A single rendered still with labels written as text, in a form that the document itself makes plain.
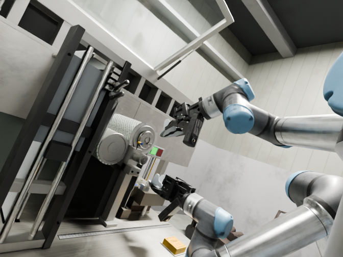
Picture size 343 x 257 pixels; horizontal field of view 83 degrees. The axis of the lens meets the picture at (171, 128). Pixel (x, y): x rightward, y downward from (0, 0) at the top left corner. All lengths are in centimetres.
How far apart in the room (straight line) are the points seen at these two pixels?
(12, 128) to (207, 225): 81
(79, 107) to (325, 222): 65
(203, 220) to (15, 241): 48
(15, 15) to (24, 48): 11
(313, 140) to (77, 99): 55
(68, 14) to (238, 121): 81
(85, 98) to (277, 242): 58
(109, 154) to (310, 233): 63
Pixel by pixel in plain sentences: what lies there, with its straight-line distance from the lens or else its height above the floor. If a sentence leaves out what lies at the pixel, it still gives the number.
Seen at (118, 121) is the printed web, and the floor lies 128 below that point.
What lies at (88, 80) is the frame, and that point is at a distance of 56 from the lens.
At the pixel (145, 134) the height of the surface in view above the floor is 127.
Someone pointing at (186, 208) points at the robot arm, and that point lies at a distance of 69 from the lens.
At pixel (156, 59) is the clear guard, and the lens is 123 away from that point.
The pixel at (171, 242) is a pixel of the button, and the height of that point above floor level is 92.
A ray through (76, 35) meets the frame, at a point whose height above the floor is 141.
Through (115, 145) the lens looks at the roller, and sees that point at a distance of 76.
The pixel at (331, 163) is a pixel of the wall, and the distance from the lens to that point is 354.
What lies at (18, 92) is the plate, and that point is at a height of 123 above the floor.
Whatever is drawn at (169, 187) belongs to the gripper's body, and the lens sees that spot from 73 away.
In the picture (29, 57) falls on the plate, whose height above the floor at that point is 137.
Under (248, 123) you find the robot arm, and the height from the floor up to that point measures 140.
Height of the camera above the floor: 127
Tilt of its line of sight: 4 degrees up
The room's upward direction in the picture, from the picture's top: 23 degrees clockwise
